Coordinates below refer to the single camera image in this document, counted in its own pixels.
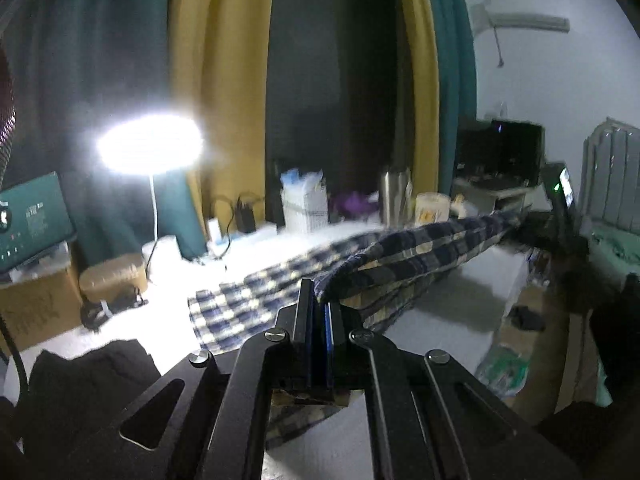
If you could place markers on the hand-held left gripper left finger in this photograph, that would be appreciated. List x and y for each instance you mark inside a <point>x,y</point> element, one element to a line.
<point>302,330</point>

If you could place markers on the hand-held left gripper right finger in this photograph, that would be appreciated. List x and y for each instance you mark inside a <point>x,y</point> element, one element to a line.
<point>334,340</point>

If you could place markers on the blue plaid pants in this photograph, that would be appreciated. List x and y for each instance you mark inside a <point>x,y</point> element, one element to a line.
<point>400,260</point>

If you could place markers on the green patterned cloth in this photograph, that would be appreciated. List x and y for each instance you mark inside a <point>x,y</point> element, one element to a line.
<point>615,250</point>

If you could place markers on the white radiator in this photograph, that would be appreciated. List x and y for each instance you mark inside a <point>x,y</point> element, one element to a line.
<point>612,175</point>

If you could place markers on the white computer desk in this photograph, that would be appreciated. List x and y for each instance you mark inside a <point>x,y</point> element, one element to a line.
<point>500,200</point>

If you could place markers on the black keyboard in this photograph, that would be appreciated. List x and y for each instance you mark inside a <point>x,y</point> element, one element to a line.
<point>495,180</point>

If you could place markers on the black computer case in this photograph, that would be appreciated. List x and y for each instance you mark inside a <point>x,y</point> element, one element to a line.
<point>520,150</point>

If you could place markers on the black slipper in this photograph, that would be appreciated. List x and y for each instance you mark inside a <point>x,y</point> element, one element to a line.
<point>527,319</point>

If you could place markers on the white power strip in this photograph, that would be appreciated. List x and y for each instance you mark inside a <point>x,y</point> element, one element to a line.
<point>250,237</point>

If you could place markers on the black computer monitor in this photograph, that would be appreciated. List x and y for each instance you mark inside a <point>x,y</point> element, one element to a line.
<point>475,150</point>

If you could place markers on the white lattice basket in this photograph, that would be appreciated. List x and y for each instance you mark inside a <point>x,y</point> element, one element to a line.
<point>305,210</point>

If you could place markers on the black charger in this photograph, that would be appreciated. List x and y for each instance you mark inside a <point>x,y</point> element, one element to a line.
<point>246,215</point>

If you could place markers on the white charger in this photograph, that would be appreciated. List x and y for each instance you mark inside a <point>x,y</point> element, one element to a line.
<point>215,230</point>

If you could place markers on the purple cloth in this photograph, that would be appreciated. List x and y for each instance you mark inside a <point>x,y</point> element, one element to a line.
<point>352,204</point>

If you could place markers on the cream mug with yellow print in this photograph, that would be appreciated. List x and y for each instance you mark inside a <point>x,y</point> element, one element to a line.
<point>430,207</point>

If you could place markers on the white textured table cover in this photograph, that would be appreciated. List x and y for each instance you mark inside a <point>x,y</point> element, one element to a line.
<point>165,310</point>

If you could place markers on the blue tissue pack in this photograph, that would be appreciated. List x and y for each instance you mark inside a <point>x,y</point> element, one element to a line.
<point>300,180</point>

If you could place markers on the stainless steel tumbler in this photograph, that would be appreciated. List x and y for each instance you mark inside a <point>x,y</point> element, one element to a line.
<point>395,195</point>

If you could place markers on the green plastic bag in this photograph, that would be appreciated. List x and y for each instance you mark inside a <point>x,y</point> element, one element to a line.
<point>502,370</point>

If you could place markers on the teal curtain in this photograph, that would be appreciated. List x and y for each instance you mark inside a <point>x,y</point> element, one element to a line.
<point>455,85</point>
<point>100,60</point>

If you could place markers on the yellow curtain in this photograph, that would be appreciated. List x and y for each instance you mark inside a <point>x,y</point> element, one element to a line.
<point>230,85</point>
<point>422,85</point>

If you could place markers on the brown oval box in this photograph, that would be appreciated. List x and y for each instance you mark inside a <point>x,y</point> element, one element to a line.
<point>112,275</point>

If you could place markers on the white air conditioner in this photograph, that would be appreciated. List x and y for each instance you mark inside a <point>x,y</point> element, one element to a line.
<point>530,21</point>

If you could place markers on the black cloth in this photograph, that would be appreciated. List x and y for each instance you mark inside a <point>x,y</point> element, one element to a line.
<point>75,390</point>

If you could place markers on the white desk lamp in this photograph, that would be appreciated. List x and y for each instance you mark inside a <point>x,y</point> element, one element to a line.
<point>150,145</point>

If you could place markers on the dark window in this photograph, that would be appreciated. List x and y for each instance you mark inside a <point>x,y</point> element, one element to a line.
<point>330,85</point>

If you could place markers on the cardboard box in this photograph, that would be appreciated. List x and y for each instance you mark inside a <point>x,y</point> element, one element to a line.
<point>35,305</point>

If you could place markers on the tablet with green screen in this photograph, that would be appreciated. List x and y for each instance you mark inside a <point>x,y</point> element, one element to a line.
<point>35,220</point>

